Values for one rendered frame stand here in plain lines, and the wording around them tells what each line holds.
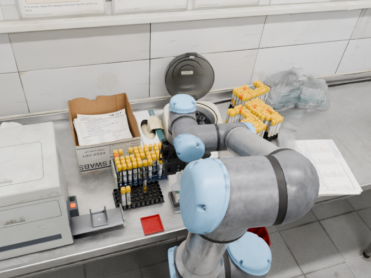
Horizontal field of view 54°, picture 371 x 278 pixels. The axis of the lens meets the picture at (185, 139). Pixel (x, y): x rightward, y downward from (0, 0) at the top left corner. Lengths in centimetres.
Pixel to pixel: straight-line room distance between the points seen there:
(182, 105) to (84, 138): 61
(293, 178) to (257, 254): 42
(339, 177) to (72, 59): 117
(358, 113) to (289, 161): 144
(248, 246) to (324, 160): 77
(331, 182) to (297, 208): 98
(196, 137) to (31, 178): 46
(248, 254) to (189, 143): 31
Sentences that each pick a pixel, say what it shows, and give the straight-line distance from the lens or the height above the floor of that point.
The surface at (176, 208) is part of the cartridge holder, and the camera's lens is 131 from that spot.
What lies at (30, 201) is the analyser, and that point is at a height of 113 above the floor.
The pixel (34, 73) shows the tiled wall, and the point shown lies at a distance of 156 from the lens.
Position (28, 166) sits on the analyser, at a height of 117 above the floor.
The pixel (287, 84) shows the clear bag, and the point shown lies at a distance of 179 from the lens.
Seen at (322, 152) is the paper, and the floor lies 89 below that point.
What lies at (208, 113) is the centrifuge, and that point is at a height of 97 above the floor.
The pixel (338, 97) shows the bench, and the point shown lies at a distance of 209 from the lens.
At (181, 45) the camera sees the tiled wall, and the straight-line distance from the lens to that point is 160.
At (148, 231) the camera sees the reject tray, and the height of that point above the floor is 88.
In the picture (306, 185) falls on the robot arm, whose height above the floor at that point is 153.
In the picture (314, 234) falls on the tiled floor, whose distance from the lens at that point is 253.
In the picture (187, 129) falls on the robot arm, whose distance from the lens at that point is 94.
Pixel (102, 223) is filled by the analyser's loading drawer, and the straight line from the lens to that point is 125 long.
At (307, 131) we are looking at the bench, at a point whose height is 88.
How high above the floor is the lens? 195
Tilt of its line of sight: 43 degrees down
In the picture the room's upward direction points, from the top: 6 degrees clockwise
